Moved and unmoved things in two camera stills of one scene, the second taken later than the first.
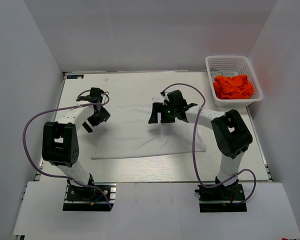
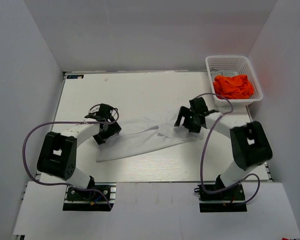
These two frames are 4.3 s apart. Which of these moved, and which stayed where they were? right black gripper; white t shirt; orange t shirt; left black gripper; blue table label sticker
Moved: right black gripper; left black gripper; white t shirt
Stayed: blue table label sticker; orange t shirt
